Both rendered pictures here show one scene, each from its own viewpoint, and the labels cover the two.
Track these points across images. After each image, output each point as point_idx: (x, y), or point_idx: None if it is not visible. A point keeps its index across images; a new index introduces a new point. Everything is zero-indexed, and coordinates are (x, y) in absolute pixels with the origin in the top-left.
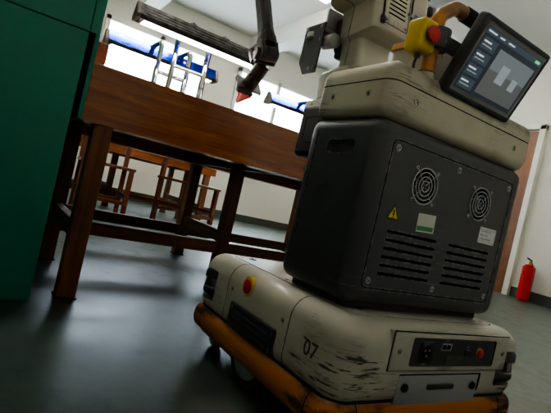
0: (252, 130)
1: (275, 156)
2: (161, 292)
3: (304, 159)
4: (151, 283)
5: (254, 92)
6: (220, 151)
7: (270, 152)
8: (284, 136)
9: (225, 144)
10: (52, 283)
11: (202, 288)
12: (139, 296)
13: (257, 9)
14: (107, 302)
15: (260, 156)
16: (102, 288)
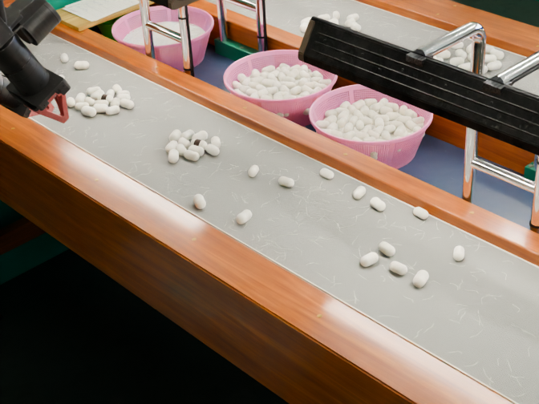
0: (30, 178)
1: (70, 230)
2: (116, 355)
3: (109, 247)
4: (150, 332)
5: (14, 112)
6: (12, 202)
7: (62, 220)
8: (69, 197)
9: (13, 193)
10: (27, 292)
11: (207, 373)
12: (65, 351)
13: None
14: (0, 347)
15: (53, 222)
16: (61, 318)
